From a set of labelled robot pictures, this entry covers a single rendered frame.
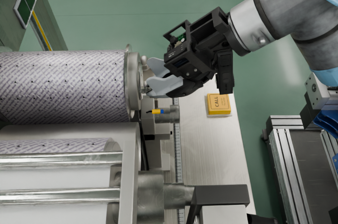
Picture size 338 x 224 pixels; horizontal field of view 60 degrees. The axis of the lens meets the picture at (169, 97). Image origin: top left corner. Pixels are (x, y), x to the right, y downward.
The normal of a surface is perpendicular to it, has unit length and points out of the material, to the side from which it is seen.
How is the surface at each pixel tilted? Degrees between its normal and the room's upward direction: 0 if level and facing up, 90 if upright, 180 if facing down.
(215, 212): 0
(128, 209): 0
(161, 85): 90
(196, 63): 90
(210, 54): 90
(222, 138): 0
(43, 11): 90
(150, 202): 25
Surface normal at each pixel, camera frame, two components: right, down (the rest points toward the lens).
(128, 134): 0.00, -0.66
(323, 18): 0.07, 0.51
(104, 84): 0.02, 0.13
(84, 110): 0.03, 0.86
